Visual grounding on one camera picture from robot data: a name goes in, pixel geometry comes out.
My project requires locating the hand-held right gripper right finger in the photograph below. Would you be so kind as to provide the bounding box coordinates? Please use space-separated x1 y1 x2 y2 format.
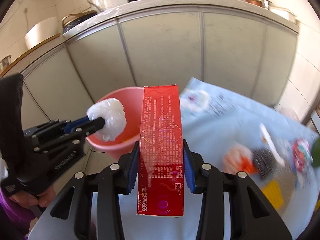
182 139 293 240

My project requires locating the translucent plastic bag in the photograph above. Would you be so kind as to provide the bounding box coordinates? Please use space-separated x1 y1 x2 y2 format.
86 97 127 142

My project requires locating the yellow foam fruit net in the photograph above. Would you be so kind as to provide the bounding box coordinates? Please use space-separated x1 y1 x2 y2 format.
260 180 284 209

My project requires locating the person's left forearm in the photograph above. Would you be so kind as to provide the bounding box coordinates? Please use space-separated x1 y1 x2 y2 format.
0 72 24 160

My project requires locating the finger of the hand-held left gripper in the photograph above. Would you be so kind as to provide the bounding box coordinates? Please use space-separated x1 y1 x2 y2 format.
24 116 90 138
31 117 105 155

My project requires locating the floral light blue tablecloth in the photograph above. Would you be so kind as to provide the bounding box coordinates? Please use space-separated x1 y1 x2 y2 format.
27 77 320 240

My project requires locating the white round pot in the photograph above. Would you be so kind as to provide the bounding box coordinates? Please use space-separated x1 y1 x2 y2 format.
25 16 63 50

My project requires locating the black cooker with gold handle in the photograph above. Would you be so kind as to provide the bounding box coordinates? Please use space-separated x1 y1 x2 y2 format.
61 10 99 34

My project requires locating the pink plastic bucket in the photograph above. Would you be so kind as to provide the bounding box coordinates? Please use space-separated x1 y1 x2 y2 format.
85 87 145 160

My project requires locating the purple garment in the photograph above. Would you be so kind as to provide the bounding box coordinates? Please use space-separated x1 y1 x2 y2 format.
0 187 33 235

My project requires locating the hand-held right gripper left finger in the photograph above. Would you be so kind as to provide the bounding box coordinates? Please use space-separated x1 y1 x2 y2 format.
50 141 140 240

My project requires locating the grey kitchen cabinet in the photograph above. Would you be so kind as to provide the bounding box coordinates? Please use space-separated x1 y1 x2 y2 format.
0 0 300 170

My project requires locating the red cardboard box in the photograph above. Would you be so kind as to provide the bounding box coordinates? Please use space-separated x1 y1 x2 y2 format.
136 84 185 217

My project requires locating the white rectangular container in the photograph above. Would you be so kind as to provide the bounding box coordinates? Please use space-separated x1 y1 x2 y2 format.
269 7 298 23

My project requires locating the colorful wrapper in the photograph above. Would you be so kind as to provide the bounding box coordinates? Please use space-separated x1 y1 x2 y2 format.
291 139 314 173

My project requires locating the glass jar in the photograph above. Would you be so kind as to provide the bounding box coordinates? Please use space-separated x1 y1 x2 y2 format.
0 55 12 72

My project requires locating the person's left hand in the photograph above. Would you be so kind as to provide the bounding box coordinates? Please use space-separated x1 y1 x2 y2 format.
9 185 57 209

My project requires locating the orange snack wrapper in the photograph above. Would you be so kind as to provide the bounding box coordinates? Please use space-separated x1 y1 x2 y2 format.
223 147 258 175

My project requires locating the metal shelf rack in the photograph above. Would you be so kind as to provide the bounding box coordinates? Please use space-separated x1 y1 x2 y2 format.
301 109 320 130

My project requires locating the steel wool scrubber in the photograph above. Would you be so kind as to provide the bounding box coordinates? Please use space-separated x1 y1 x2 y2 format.
251 148 277 180

